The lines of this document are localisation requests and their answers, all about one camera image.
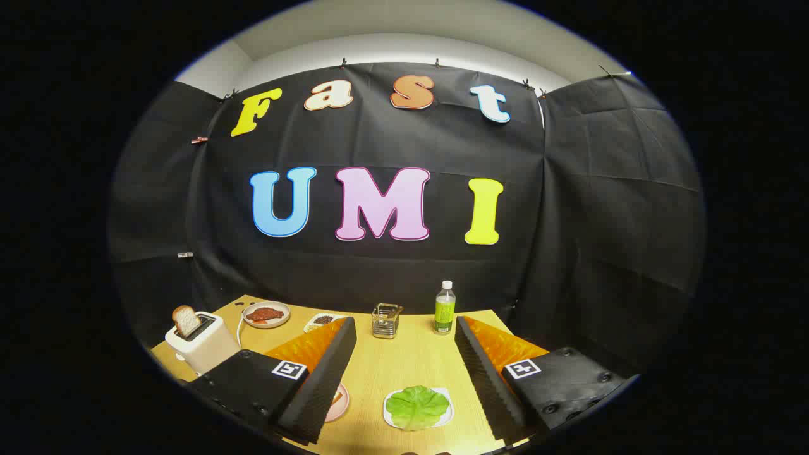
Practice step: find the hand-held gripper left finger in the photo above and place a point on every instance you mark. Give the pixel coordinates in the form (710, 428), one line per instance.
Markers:
(328, 379)

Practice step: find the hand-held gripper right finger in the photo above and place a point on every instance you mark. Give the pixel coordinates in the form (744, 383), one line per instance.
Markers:
(486, 379)

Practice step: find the green lettuce leaf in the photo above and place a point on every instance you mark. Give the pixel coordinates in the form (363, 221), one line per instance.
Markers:
(417, 407)

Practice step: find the plain bread slice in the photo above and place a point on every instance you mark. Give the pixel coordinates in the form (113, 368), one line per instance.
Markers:
(185, 320)

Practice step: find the pink plate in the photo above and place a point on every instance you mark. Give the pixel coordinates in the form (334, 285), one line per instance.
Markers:
(341, 409)

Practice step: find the white square plate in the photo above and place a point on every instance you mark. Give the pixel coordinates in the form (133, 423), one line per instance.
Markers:
(444, 393)

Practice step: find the white divided bean dish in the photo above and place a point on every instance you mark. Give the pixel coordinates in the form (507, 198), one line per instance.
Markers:
(316, 323)

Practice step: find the round beige plate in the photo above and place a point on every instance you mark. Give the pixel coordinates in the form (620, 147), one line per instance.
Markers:
(278, 321)

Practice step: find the green label bottle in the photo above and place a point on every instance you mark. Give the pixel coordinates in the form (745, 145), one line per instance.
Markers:
(444, 313)

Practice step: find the brown meat steak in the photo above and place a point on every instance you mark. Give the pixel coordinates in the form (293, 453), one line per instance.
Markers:
(265, 313)

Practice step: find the white toaster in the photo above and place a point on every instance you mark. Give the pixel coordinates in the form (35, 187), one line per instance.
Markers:
(208, 344)

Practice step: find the black backdrop cloth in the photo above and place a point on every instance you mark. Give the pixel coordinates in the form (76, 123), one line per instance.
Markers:
(379, 139)

